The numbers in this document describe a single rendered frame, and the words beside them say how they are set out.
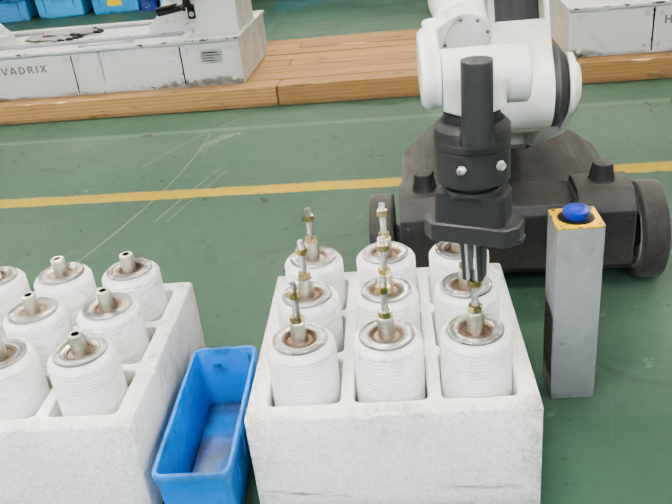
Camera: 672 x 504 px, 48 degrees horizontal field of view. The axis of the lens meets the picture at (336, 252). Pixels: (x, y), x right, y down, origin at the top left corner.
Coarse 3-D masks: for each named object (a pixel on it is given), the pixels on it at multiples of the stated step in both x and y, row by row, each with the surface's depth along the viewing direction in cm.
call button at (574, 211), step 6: (570, 204) 113; (576, 204) 113; (582, 204) 113; (564, 210) 112; (570, 210) 112; (576, 210) 111; (582, 210) 111; (588, 210) 111; (570, 216) 111; (576, 216) 111; (582, 216) 111
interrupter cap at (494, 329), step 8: (456, 320) 102; (464, 320) 102; (488, 320) 101; (496, 320) 101; (448, 328) 100; (456, 328) 100; (464, 328) 101; (488, 328) 100; (496, 328) 100; (504, 328) 99; (456, 336) 99; (464, 336) 99; (472, 336) 99; (480, 336) 99; (488, 336) 98; (496, 336) 98; (464, 344) 97; (472, 344) 97; (480, 344) 97; (488, 344) 97
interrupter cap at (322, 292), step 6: (318, 282) 115; (288, 288) 114; (318, 288) 114; (324, 288) 113; (330, 288) 113; (282, 294) 113; (318, 294) 113; (324, 294) 112; (330, 294) 112; (288, 300) 111; (300, 300) 111; (306, 300) 111; (312, 300) 111; (318, 300) 111; (324, 300) 110; (300, 306) 109; (306, 306) 109; (312, 306) 109
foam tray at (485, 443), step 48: (432, 336) 112; (432, 384) 102; (528, 384) 100; (288, 432) 100; (336, 432) 100; (384, 432) 99; (432, 432) 99; (480, 432) 98; (528, 432) 98; (288, 480) 104; (336, 480) 103; (384, 480) 103; (432, 480) 103; (480, 480) 102; (528, 480) 102
